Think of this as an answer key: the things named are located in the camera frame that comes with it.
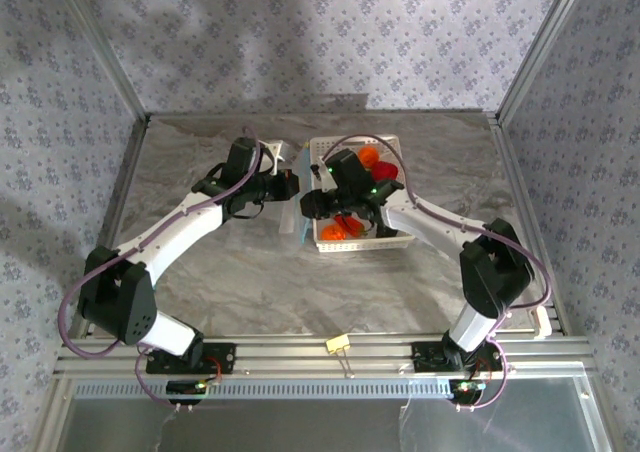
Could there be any red toy bell pepper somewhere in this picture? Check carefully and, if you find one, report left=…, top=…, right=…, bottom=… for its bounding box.
left=372, top=160, right=401, bottom=182

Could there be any clear zip-top bag blue zipper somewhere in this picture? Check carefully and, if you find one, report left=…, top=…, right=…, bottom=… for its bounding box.
left=273, top=140, right=315, bottom=248

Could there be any white perforated plastic basket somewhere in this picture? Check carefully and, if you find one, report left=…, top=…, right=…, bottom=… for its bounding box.
left=308, top=134, right=417, bottom=256

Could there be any yellow binder clip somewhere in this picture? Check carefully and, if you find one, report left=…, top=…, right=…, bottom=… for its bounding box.
left=324, top=336, right=357, bottom=379

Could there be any grey metal panel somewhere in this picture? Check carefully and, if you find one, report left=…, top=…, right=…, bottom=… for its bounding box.
left=59, top=366, right=614, bottom=452

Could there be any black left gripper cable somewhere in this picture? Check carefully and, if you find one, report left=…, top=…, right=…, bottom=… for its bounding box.
left=227, top=199, right=269, bottom=222

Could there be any aluminium side rail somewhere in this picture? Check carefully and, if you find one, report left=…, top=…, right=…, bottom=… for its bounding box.
left=67, top=114, right=154, bottom=341
left=487, top=111, right=571, bottom=338

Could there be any aluminium corner post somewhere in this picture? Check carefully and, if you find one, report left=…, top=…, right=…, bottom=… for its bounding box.
left=493, top=0, right=596, bottom=123
left=49, top=0, right=151, bottom=123

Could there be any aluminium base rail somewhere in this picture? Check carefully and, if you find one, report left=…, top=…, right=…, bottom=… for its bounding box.
left=54, top=335, right=596, bottom=376

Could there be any grey slotted cable duct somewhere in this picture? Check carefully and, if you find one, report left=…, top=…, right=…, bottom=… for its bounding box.
left=72, top=376, right=456, bottom=398

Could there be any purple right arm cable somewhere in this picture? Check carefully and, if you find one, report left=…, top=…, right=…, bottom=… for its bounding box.
left=319, top=134, right=554, bottom=413

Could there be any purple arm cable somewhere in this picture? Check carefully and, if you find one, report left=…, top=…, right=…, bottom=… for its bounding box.
left=57, top=125, right=264, bottom=413
left=319, top=134, right=554, bottom=413

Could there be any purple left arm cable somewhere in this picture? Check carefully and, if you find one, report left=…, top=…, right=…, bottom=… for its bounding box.
left=57, top=125, right=264, bottom=413

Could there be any white plastic bracket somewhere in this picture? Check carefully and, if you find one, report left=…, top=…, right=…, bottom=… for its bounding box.
left=532, top=305, right=554, bottom=338

